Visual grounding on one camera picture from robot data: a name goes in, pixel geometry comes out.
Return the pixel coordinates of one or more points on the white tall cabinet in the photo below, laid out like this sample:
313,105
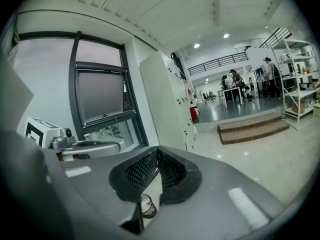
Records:
165,96

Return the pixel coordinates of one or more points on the brown wooden steps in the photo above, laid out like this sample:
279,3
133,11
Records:
252,129

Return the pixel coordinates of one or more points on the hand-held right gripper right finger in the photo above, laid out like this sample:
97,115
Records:
220,204

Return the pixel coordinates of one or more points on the black balcony railing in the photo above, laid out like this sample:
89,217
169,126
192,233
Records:
217,62

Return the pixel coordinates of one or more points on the black window frame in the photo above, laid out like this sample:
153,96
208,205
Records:
73,84

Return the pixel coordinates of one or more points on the cardboard box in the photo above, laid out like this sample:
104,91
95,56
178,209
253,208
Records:
298,107

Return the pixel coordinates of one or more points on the round ceiling light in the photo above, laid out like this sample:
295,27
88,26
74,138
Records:
196,45
226,35

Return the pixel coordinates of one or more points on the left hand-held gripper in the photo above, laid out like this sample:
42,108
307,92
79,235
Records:
45,134

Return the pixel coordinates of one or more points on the white table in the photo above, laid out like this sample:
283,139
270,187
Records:
228,91

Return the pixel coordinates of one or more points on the red bag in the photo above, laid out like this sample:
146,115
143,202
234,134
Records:
193,114

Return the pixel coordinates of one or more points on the white metal shelf rack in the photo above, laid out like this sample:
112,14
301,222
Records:
297,84

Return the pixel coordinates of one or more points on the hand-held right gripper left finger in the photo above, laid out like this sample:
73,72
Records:
100,179

